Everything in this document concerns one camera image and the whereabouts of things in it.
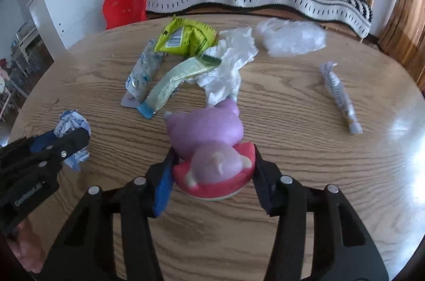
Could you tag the brown patterned curtain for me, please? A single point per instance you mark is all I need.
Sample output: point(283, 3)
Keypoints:
point(403, 38)

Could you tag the white tissue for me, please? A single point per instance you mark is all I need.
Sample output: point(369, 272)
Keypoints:
point(235, 48)

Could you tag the small blue paper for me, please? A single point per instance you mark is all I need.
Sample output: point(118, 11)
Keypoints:
point(71, 120)

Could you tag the twisted silver candy wrapper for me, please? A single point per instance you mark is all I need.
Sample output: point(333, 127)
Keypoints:
point(338, 92)

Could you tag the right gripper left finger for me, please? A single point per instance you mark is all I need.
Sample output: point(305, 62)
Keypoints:
point(163, 182)

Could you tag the green snack bag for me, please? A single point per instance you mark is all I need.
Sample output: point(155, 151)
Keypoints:
point(186, 37)

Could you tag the pink purple squishy toy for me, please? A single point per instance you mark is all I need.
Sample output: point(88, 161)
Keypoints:
point(215, 161)

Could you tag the red plastic child chair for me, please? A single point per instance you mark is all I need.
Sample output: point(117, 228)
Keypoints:
point(123, 12)

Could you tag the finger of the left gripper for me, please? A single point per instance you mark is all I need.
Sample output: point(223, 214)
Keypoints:
point(65, 146)
point(41, 142)

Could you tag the person's left hand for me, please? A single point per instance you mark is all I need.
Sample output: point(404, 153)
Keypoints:
point(27, 247)

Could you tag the clear plastic bag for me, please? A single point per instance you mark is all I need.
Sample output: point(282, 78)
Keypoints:
point(286, 38)

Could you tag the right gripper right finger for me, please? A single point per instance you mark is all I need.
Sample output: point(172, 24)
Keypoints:
point(265, 179)

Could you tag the pale green long wrapper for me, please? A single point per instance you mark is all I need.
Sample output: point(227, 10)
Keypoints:
point(161, 92)

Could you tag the white cabinet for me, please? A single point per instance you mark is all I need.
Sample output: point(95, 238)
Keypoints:
point(62, 23)

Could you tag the blue printed blister pack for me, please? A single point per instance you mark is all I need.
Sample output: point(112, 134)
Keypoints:
point(145, 69)

